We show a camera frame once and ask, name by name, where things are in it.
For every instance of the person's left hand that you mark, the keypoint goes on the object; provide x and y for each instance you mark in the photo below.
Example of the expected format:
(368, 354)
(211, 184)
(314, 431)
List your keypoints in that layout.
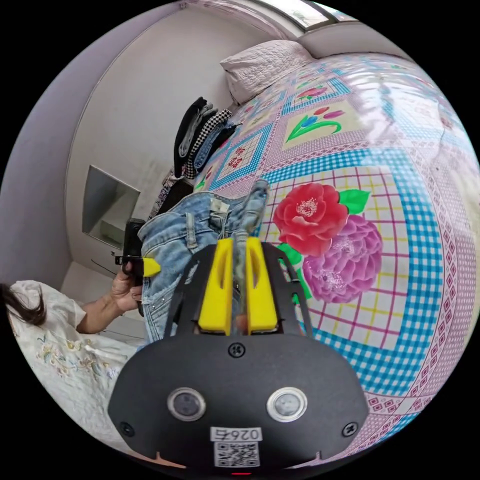
(125, 292)

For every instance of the window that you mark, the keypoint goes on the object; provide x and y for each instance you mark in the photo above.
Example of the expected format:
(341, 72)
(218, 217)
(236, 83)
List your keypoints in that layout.
(315, 13)

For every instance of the person's left forearm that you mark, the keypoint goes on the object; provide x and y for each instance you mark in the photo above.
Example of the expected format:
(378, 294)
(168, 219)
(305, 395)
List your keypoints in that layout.
(95, 315)

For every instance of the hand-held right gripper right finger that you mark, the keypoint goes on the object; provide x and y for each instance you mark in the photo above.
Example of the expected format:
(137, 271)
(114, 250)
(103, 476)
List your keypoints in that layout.
(262, 296)

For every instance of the pile of clothes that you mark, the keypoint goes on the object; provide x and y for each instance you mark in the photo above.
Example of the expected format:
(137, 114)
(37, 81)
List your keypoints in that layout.
(198, 138)

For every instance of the light blue jeans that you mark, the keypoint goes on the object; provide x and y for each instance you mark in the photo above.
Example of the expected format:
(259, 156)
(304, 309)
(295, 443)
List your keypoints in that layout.
(176, 240)

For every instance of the person's body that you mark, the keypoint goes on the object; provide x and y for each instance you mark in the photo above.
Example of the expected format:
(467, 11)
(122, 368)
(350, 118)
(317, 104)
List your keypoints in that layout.
(56, 360)

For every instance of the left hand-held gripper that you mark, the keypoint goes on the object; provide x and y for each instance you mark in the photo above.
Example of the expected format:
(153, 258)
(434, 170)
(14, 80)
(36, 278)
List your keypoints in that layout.
(132, 240)

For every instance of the white quilted pillow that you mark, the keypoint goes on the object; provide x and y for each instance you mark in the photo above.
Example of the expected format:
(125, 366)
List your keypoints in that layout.
(258, 67)

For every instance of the bed with flower-print sheet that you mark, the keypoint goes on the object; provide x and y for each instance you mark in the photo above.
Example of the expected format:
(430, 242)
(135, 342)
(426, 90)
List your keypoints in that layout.
(375, 187)

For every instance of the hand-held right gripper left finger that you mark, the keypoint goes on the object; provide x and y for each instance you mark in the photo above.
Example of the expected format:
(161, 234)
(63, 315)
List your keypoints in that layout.
(213, 292)

